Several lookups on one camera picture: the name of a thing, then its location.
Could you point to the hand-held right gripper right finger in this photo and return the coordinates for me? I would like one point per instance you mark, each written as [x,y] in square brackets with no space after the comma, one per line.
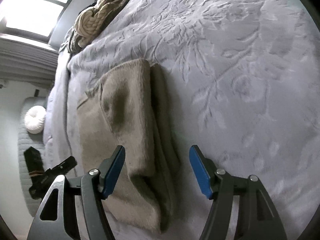
[200,172]

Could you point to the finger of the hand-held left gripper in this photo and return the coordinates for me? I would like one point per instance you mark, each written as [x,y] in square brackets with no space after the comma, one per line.
[63,165]

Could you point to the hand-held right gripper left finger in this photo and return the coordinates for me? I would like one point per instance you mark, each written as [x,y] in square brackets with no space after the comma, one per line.
[115,170]

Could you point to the taupe knit sweater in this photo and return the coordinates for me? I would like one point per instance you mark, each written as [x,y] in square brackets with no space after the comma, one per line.
[140,120]

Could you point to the round white pleated pillow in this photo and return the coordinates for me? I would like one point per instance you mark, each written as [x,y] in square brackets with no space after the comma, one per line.
[35,120]

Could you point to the lilac plush duvet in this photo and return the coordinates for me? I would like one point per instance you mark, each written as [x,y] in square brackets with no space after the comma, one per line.
[58,120]

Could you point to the small black tag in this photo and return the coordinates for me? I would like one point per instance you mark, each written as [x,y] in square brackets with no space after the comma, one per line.
[37,92]

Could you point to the pale pleated curtain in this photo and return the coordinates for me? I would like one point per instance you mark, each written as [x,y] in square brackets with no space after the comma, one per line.
[25,62]

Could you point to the grey embossed blanket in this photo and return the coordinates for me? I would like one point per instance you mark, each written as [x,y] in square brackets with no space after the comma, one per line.
[237,67]

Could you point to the dark patterned cloth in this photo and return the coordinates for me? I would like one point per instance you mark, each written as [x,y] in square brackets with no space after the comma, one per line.
[73,42]

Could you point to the beige knotted throw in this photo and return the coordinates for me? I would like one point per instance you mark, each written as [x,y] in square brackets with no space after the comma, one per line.
[92,22]

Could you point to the bright window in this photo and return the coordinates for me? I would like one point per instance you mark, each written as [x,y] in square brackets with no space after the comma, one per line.
[35,7]

